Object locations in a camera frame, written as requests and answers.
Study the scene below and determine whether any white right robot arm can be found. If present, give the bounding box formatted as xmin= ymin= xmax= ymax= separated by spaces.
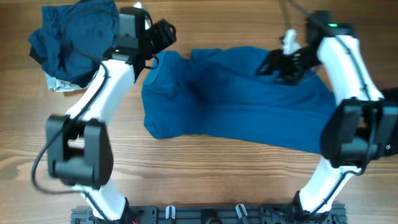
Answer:
xmin=256 ymin=23 xmax=397 ymax=220

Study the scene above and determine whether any grey white folded garment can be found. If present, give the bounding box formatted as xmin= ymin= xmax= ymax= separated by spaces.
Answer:
xmin=45 ymin=73 xmax=93 ymax=93

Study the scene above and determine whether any black garment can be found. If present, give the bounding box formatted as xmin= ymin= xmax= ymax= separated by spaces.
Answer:
xmin=381 ymin=87 xmax=398 ymax=103

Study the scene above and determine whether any blue polo shirt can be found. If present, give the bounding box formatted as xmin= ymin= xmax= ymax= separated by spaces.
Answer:
xmin=142 ymin=47 xmax=336 ymax=154

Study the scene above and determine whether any dark blue folded garment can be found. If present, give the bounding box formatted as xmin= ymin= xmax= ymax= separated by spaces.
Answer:
xmin=29 ymin=1 xmax=119 ymax=88

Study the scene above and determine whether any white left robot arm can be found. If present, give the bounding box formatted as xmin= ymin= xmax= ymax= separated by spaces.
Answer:
xmin=44 ymin=19 xmax=177 ymax=223

